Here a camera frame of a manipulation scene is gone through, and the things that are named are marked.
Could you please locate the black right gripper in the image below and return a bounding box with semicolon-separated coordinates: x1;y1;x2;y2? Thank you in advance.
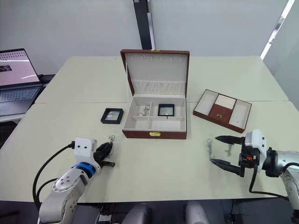
209;135;260;178

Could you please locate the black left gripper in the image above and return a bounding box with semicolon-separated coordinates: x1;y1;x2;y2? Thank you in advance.
93;142;116;168

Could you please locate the brown insert tray with compartments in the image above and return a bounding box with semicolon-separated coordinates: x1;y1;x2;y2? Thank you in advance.
192;89;253;134

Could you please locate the brown jewelry box with lid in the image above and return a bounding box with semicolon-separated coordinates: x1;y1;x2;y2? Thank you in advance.
120;48;190;140

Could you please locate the grey rounded shape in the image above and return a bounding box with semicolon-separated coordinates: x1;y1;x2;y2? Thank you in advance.
121;202;150;224

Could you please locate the open grey laptop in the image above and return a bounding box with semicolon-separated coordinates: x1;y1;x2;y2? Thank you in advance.
0;48;44;117

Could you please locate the bright window strip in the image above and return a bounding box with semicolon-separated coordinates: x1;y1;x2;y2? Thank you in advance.
259;0;296;61

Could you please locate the small silver chain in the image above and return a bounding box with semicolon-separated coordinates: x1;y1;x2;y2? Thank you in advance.
224;143;235;157

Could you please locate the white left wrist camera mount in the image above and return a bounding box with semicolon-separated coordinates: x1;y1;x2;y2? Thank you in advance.
74;138;98;164

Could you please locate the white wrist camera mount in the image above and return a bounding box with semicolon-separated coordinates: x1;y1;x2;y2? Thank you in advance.
74;138;98;164
244;129;268;162

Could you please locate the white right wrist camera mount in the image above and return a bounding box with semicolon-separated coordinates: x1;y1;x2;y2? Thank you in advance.
244;129;268;162

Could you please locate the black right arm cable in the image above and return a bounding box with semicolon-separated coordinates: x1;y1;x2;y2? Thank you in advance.
249;162;291;200

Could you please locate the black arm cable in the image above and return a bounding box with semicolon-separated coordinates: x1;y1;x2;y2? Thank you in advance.
32;143;76;212
249;162;291;200

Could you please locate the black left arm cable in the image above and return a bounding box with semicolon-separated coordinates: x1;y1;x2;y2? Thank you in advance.
32;143;76;212

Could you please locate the black wall pillar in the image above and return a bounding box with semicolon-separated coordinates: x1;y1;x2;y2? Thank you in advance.
133;0;157;50

